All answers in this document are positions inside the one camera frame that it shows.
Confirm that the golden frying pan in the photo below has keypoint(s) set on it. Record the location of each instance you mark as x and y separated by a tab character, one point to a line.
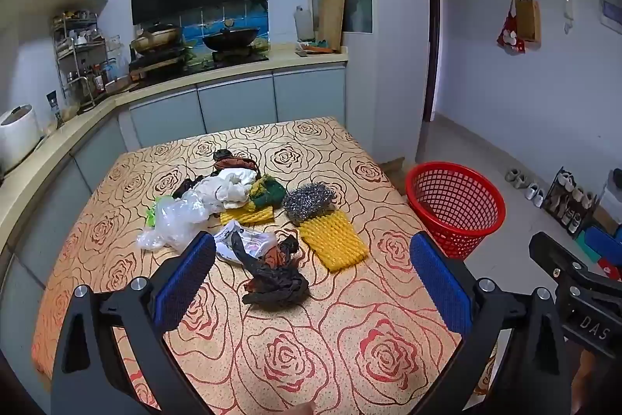
155	38

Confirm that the metal dish rack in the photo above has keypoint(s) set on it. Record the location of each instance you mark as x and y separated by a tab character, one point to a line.
80	50

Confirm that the red hanging bag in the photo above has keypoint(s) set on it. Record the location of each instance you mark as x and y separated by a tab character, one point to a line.
508	33

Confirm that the blue box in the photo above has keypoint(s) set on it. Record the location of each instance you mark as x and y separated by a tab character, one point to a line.
602	242

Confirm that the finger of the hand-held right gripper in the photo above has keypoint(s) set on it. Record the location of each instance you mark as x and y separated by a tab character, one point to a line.
551	252

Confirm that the wall electrical panel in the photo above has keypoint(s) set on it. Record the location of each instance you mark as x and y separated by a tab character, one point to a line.
610	9

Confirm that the black portable stove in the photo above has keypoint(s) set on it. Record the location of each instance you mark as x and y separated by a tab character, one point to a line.
155	60

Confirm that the pair of grey slippers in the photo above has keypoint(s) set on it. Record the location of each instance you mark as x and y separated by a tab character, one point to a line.
514	177

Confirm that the wooden cutting board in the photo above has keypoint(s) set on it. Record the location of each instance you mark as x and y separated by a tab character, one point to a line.
331	16

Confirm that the steel wool scourer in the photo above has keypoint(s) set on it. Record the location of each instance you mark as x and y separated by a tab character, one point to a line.
308	201

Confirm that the dark door frame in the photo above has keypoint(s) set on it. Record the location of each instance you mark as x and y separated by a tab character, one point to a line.
432	31

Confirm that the black shoe rack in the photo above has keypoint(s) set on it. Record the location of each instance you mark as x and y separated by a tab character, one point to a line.
571	201

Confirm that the small yellow foam net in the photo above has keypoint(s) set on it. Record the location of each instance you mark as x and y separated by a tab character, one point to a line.
248	216

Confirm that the green plastic scrap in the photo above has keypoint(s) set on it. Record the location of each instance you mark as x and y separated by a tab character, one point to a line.
153	213

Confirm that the black crumpled plastic bag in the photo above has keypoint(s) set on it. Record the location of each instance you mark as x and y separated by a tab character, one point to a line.
277	283

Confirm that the white printed plastic packet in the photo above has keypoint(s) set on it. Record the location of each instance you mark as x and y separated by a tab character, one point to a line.
243	247

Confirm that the orange kitchen utensil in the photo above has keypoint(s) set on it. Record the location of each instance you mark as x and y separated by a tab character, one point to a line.
316	49

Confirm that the black plastic scrap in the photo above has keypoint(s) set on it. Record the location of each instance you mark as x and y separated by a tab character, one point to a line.
184	186

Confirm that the beige kitchen counter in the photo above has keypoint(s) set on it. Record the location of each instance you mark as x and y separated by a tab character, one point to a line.
291	61

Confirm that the white rice cooker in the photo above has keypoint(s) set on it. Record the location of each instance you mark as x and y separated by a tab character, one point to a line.
17	138

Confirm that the green and yellow sponge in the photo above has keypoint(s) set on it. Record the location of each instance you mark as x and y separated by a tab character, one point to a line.
267	191

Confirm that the white mesh net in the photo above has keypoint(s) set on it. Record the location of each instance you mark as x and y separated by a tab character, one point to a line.
211	191

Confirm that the black wok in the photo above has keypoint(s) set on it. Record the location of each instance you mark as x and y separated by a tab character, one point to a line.
231	38

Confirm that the brown paper bag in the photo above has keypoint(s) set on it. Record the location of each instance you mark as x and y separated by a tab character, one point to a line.
527	19

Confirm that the large yellow foam net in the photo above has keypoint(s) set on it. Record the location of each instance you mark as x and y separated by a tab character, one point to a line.
335	242

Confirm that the clear plastic bag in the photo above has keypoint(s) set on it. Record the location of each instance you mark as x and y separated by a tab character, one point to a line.
170	220

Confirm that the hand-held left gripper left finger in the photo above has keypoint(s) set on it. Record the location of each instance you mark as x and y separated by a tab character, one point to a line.
187	279

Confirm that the black gas hob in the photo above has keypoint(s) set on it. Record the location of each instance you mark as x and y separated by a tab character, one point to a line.
228	57

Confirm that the white paper tissue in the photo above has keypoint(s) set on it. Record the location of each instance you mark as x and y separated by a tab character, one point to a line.
239	186

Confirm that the translucent plastic jug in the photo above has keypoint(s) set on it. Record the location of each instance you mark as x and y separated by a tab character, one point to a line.
303	23

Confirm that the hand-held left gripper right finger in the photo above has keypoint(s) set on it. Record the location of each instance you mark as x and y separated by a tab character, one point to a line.
440	283

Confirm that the pair of white shoes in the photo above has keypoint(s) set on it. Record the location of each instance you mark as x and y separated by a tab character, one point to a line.
534	193

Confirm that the red plastic basket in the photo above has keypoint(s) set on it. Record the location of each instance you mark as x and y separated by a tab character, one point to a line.
454	206

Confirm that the brown and black plastic bag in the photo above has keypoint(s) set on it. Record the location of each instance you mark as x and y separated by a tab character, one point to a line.
235	162

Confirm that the grey base cabinets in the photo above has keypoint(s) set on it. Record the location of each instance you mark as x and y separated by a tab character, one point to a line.
233	101

